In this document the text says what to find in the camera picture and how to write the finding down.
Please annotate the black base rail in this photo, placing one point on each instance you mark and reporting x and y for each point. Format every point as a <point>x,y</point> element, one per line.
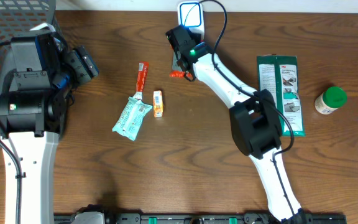
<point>247,218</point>

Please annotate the pale green wipes packet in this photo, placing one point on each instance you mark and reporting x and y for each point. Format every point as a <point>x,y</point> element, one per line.
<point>131,118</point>

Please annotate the small orange juice box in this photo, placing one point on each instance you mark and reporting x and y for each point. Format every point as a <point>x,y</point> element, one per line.
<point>157,104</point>

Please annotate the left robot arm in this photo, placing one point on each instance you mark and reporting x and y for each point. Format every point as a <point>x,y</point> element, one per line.
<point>39,75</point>

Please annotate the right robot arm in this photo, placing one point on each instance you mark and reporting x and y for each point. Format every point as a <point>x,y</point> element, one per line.
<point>255,121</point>

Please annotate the red snack stick packet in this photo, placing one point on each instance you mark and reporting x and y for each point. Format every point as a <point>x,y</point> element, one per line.
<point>141,77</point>

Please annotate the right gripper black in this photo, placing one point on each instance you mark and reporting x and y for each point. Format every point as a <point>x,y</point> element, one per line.
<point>178,56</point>

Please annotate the green lid white jar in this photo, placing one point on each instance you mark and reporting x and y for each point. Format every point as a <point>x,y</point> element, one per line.
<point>330,100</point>

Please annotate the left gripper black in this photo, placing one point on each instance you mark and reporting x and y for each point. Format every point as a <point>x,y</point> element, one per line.
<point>81,63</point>

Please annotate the orange red snack pouch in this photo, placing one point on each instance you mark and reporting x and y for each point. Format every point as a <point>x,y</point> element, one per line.
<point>180,74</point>

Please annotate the green snack packet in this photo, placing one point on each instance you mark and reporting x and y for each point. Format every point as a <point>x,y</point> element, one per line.
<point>279,75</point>

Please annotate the white barcode scanner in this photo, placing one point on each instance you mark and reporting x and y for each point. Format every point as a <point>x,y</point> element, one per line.
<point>190,15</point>

